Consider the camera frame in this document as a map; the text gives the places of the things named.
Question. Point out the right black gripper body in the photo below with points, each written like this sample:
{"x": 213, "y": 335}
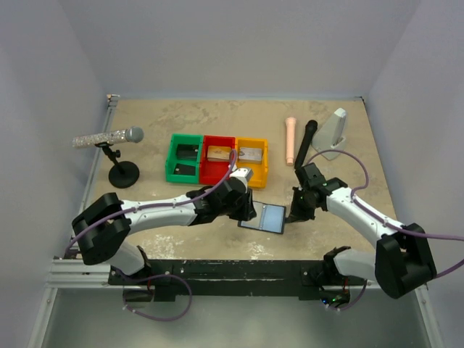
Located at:
{"x": 309, "y": 209}

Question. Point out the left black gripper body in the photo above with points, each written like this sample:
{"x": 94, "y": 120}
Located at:
{"x": 236, "y": 211}

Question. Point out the black leather card holder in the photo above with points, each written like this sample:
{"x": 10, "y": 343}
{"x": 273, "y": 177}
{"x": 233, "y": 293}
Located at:
{"x": 270, "y": 218}

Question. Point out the yellow plastic bin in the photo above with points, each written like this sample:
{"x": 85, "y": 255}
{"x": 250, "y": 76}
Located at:
{"x": 260, "y": 176}

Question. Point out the grey credit card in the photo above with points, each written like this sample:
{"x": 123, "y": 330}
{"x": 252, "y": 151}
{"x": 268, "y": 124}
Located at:
{"x": 183, "y": 169}

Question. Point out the green plastic bin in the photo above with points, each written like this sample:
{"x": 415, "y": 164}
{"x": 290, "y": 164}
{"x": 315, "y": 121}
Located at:
{"x": 172, "y": 160}

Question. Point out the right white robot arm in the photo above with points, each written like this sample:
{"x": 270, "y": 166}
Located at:
{"x": 402, "y": 260}

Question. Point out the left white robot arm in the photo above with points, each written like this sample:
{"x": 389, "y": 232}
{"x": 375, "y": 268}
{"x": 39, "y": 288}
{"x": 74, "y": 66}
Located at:
{"x": 102, "y": 228}

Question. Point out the card in red bin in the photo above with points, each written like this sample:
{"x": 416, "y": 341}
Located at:
{"x": 218, "y": 153}

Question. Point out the grey wedge stand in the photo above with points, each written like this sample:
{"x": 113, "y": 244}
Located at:
{"x": 330, "y": 139}

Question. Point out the black item in green bin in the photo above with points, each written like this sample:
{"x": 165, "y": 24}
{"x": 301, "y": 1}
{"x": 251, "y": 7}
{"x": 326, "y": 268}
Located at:
{"x": 187, "y": 152}

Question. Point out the black microphone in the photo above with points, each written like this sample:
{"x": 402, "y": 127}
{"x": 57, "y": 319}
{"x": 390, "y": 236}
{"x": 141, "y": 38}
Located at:
{"x": 309, "y": 132}

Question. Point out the pink microphone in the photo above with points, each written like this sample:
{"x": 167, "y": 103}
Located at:
{"x": 290, "y": 124}

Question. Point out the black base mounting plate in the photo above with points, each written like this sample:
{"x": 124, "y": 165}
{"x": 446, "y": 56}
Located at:
{"x": 303, "y": 279}

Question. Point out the glitter silver microphone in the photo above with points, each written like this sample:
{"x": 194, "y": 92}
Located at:
{"x": 132, "y": 135}

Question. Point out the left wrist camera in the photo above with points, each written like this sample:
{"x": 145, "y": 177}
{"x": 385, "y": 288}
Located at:
{"x": 243, "y": 174}

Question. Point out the aluminium frame rail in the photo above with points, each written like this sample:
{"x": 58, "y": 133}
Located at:
{"x": 70, "y": 273}

